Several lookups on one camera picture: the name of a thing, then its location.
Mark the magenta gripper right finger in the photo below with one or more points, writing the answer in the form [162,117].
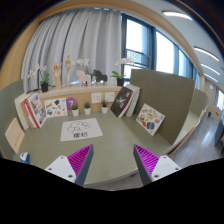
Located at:
[152,167]

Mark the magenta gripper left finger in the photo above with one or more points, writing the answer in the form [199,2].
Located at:
[73,168]

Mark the white mouse pad with drawing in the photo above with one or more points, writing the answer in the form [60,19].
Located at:
[80,129]

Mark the illustrated card on right partition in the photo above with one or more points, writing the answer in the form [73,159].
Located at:
[150,119]

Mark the small potted plant left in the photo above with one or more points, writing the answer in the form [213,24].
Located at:
[75,110]

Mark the small potted plant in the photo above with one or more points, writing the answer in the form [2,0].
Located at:
[104,106]
[87,108]
[75,110]

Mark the small potted plant middle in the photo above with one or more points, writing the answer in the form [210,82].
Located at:
[87,108]

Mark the white book behind black book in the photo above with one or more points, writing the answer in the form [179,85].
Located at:
[130,106]

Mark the blue and white object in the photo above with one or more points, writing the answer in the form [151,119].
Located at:
[25,158]

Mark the small potted plant right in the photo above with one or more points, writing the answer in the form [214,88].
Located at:
[104,106]

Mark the illustrated sticker card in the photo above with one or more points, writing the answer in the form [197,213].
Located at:
[56,107]

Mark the purple round number sign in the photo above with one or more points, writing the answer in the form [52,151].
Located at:
[70,101]

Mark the wooden shelf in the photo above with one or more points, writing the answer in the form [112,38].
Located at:
[82,95]

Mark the black book leaning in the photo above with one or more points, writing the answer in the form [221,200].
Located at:
[121,102]

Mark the colourful book on left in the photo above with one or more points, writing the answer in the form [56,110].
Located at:
[34,111]

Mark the green right partition panel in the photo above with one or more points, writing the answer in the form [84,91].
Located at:
[169,94]

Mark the beige card on left partition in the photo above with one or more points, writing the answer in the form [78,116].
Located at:
[14,135]

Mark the pink wooden horse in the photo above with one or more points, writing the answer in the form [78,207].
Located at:
[83,78]

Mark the white orchid black pot right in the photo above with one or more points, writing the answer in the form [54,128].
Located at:
[118,76]

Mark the white orchid black pot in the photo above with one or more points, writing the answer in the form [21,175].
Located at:
[44,81]
[118,76]

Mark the black wooden horse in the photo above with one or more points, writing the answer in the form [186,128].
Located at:
[99,76]

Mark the wooden hand model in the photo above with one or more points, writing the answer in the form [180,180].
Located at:
[56,71]

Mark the wooden mannequin figure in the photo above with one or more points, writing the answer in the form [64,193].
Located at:
[68,64]

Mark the white orchid behind horses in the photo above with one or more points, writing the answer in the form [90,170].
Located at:
[85,64]

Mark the white orchid black pot left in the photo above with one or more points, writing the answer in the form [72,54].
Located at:
[44,81]

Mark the grey curtain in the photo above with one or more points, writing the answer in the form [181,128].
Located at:
[86,33]

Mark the white wall socket left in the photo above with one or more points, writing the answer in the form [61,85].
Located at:
[96,98]

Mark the white wall socket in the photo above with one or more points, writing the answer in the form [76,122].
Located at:
[109,96]
[96,98]

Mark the white wall socket right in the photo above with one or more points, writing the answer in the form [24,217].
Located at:
[109,96]

